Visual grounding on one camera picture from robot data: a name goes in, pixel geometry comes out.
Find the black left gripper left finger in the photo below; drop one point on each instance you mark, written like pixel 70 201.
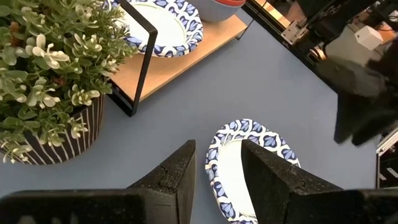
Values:
pixel 174 186

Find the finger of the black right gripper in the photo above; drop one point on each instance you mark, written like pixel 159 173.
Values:
pixel 373 124
pixel 343 121

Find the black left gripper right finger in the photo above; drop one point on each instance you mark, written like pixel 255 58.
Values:
pixel 267 180

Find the blue patterned paper bowl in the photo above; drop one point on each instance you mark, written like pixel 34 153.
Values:
pixel 174 28
pixel 231 174

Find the red-orange plastic bowl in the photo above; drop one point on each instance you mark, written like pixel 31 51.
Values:
pixel 231 2

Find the blue-grey plastic bowl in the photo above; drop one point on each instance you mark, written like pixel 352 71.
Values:
pixel 214 12

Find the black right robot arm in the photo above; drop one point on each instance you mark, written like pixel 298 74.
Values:
pixel 326 15

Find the white box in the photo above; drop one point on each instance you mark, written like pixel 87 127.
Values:
pixel 369 37

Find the artificial plant in striped pot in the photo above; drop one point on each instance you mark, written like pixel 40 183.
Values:
pixel 46 62

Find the silver metal bracket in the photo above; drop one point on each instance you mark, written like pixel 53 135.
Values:
pixel 293 32

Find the wooden shelf with black frame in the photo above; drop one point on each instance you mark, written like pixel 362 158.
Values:
pixel 186 59

